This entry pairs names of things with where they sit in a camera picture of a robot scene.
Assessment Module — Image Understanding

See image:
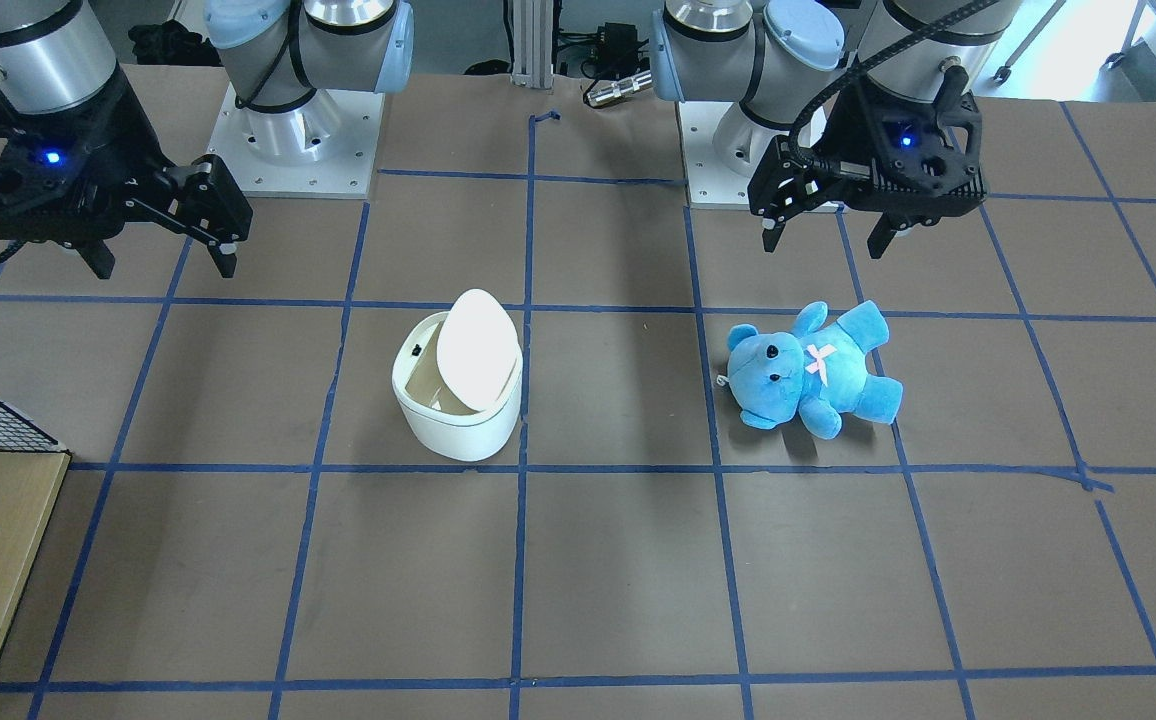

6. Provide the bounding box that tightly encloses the silver metal connector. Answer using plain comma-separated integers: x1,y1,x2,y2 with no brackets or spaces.
581,70,654,110

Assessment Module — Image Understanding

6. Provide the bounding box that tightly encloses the blue teddy bear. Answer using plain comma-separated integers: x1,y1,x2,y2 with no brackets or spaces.
718,300,904,439

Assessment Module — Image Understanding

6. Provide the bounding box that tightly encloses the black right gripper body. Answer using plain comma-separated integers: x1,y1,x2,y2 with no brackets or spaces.
0,68,253,250

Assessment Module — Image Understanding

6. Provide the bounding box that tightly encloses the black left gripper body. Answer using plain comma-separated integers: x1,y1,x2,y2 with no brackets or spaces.
748,72,988,223

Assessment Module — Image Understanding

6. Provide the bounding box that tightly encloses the aluminium frame post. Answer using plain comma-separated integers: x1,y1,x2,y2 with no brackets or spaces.
507,0,556,92

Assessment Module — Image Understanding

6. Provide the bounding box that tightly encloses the black power adapter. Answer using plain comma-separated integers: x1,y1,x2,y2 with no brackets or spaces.
592,22,639,68

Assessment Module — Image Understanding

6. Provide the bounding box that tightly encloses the white trash can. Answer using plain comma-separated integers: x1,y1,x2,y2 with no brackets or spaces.
391,290,524,462

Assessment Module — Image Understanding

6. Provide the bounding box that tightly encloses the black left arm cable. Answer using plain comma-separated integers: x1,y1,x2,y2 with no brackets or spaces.
790,0,1005,183

